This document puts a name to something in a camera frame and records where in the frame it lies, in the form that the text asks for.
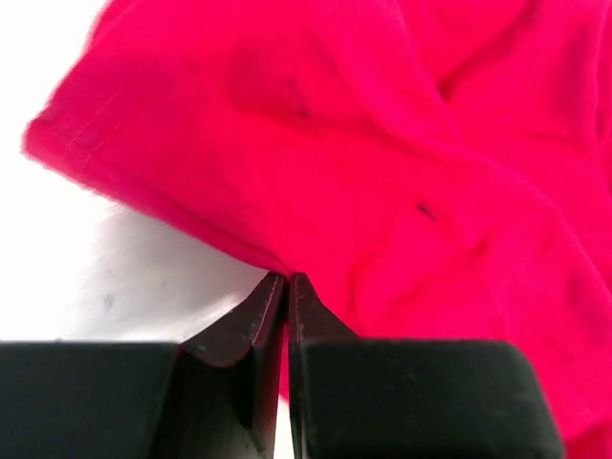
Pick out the red t shirt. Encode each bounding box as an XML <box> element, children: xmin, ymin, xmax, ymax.
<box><xmin>24</xmin><ymin>1</ymin><xmax>611</xmax><ymax>458</ymax></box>

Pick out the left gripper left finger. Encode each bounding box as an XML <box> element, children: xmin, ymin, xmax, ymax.
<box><xmin>1</xmin><ymin>274</ymin><xmax>285</xmax><ymax>458</ymax></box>

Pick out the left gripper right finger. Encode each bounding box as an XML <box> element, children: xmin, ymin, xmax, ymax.
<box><xmin>288</xmin><ymin>273</ymin><xmax>565</xmax><ymax>459</ymax></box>

